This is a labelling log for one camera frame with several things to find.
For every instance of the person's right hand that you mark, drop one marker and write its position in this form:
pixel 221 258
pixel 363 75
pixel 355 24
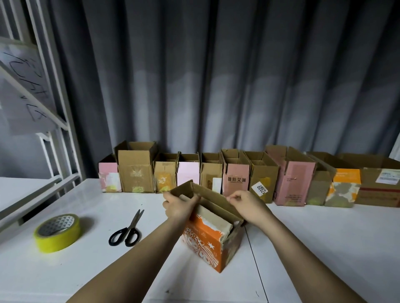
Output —
pixel 250 207

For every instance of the person's left hand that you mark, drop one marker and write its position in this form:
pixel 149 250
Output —
pixel 180 206

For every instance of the taped brown cardboard box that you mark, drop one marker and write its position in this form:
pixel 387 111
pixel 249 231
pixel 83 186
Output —
pixel 165 175

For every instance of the pink and yellow printed box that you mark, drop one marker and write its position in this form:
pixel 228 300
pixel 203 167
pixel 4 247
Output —
pixel 189 172

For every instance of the brown box with white label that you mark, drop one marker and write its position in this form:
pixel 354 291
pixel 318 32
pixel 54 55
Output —
pixel 212 175

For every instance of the orange white patterned cardboard box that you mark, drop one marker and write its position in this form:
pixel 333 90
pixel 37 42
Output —
pixel 209 243

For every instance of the brown box with barcode label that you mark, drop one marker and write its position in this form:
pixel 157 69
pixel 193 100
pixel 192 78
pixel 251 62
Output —
pixel 136 168

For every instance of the black scissors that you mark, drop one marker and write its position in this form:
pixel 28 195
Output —
pixel 128 234

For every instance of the pink green printed cardboard box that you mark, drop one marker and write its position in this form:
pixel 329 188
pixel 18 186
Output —
pixel 109 178

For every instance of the orange and white carton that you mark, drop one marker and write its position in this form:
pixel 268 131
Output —
pixel 344 187

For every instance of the yellow tape roll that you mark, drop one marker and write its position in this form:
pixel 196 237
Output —
pixel 56 237

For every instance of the person's left forearm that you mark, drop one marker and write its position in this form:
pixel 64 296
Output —
pixel 125 271

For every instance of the person's right forearm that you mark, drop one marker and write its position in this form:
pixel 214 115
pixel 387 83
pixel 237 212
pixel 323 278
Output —
pixel 312 262

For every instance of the handwritten paper sheet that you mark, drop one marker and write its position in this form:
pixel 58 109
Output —
pixel 25 72
pixel 25 115

